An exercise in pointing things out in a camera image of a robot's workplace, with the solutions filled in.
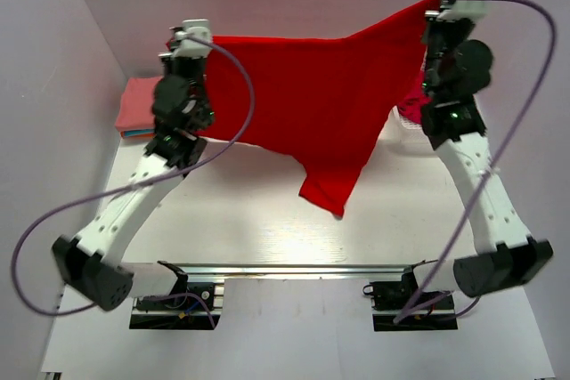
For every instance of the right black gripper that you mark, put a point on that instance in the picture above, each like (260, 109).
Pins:
(437, 24)

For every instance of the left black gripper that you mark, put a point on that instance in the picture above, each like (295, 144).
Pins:
(170, 63)

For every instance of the red t shirt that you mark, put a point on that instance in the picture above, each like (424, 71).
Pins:
(323, 102)

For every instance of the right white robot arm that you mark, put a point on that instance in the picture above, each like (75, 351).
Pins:
(507, 255)

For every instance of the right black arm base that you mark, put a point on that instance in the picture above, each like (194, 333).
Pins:
(389, 297)

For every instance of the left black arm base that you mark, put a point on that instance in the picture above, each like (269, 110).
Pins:
(195, 303)

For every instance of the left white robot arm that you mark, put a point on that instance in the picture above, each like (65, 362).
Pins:
(91, 262)

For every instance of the folded pink t shirt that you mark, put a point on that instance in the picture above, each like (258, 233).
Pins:
(135, 106)

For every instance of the folded teal t shirt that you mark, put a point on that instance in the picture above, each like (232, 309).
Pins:
(138, 132)

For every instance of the crumpled magenta t shirt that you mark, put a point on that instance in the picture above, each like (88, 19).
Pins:
(410, 106)

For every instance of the folded orange t shirt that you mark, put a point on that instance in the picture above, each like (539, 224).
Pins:
(137, 135)

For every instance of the white plastic basket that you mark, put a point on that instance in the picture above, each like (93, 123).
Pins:
(407, 130)

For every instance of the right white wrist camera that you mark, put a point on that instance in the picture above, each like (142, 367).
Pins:
(453, 10)

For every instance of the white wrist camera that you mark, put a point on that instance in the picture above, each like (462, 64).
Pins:
(191, 40)
(453, 10)

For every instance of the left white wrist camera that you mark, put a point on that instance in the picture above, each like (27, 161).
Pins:
(191, 40)

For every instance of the aluminium table rail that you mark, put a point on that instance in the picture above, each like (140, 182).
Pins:
(218, 272)

